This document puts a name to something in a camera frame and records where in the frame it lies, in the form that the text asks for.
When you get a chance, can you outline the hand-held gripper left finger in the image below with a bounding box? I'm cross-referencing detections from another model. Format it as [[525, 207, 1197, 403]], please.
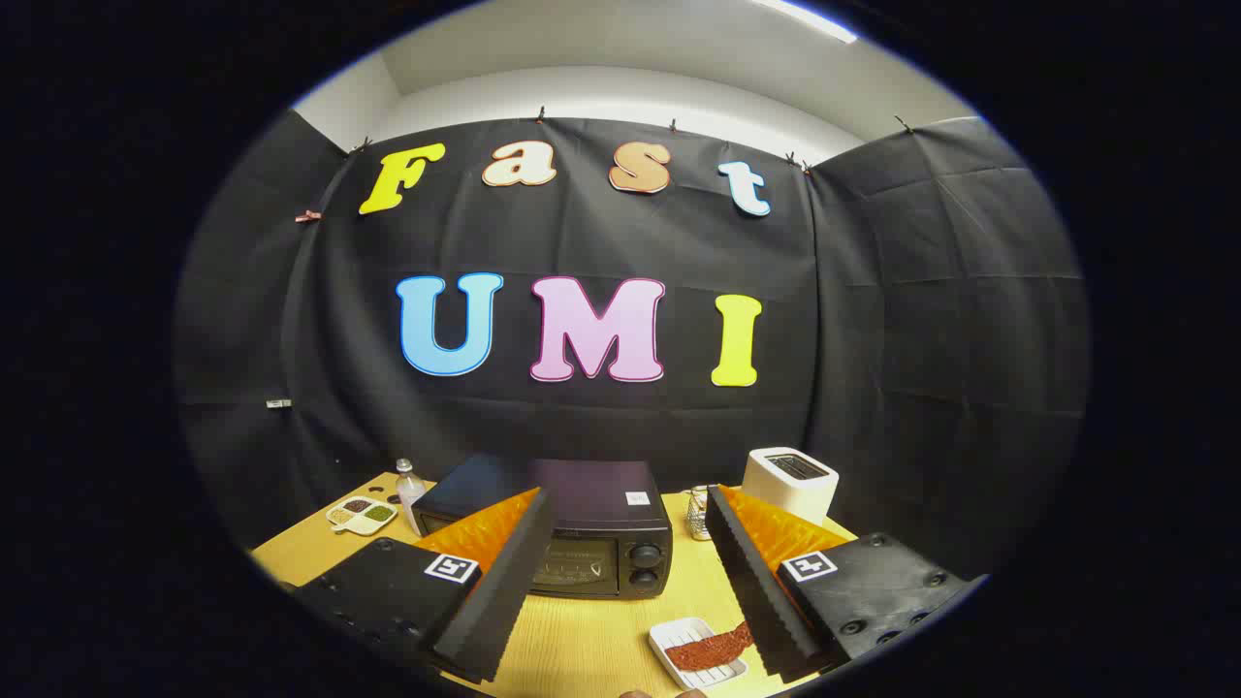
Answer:
[[289, 487, 557, 684]]

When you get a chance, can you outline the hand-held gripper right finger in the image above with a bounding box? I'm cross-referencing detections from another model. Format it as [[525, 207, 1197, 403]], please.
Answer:
[[705, 484, 973, 680]]

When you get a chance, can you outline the red meat slice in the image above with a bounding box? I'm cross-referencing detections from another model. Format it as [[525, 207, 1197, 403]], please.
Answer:
[[665, 621, 755, 672]]

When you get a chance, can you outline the black toaster oven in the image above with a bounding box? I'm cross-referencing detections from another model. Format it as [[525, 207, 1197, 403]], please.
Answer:
[[412, 456, 674, 599]]

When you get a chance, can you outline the white slot toaster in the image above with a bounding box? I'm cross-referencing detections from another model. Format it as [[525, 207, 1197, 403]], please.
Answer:
[[742, 447, 841, 526]]

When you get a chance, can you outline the white ridged dish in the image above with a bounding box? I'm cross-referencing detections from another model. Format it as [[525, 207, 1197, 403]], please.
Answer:
[[648, 617, 749, 691]]

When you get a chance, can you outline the clear plastic bottle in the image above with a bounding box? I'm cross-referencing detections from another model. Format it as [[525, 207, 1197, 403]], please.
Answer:
[[396, 459, 428, 536]]

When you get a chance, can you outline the divided seasoning dish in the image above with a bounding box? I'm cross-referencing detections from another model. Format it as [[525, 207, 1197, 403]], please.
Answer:
[[326, 495, 399, 536]]

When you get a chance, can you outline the metal wire holder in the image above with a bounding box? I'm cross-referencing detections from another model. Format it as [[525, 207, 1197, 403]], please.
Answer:
[[686, 485, 718, 542]]

